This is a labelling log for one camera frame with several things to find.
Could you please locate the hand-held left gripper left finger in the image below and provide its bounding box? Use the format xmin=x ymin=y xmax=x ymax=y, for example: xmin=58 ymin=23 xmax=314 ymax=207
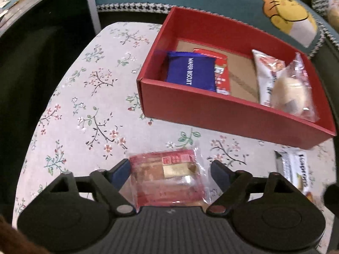
xmin=49 ymin=159 xmax=135 ymax=215

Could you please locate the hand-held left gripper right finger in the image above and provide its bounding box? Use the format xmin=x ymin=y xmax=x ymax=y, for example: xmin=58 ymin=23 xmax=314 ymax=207
xmin=207 ymin=160 xmax=294 ymax=215

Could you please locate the pink clear-wrapped pastry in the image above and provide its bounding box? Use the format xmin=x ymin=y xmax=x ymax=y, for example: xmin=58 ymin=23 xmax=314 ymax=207
xmin=129 ymin=148 xmax=210 ymax=210

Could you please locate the red cardboard box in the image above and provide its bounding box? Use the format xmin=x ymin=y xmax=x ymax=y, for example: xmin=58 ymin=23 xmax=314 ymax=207
xmin=136 ymin=7 xmax=337 ymax=150

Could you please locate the white wafer packet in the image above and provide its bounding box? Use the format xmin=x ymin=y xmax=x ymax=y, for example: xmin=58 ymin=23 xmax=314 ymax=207
xmin=274 ymin=149 xmax=319 ymax=199

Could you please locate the red crown print packet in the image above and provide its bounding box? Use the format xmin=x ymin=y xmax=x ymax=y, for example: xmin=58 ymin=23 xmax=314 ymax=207
xmin=193 ymin=48 xmax=231 ymax=95

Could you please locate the dark blue wafer packet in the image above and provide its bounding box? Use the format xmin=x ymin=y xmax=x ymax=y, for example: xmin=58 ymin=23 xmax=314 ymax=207
xmin=165 ymin=50 xmax=217 ymax=92

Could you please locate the large white snack packet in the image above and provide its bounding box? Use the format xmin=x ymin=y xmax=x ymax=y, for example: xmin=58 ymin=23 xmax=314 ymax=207
xmin=251 ymin=49 xmax=287 ymax=108

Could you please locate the bun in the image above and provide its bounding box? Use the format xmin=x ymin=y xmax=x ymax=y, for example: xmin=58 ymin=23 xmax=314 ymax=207
xmin=270 ymin=52 xmax=319 ymax=124

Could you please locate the floral tablecloth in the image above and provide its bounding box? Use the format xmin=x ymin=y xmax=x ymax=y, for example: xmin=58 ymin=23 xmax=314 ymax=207
xmin=14 ymin=21 xmax=337 ymax=219

